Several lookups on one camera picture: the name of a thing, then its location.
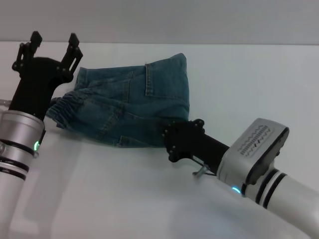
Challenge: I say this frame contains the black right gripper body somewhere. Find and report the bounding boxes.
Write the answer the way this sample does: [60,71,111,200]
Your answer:
[161,119,230,175]

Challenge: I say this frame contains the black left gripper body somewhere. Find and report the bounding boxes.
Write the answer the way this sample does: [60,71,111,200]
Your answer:
[8,57,75,120]

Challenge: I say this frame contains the blue denim shorts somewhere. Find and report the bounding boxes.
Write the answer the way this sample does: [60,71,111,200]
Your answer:
[47,52,190,148]

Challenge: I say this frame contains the right arm cable with connector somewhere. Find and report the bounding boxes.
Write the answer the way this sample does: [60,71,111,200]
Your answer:
[192,156,219,178]

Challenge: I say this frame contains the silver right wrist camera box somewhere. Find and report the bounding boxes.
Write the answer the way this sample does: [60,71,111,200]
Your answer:
[216,118,290,198]

